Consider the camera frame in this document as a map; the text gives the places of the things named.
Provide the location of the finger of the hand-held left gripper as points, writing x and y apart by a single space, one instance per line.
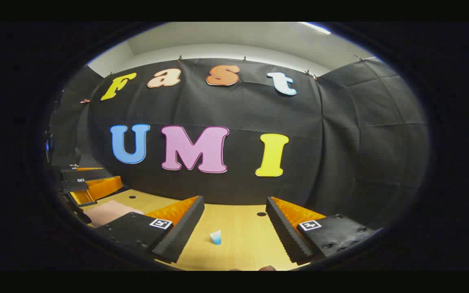
92 174
71 186

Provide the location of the black backdrop cloth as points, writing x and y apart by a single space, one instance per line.
340 142

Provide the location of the pink suitcase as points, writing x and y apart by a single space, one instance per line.
108 211

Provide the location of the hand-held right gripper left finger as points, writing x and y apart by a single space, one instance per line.
185 228

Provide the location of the light blue sachet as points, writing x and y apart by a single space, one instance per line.
216 238

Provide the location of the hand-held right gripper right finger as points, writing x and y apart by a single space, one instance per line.
285 232

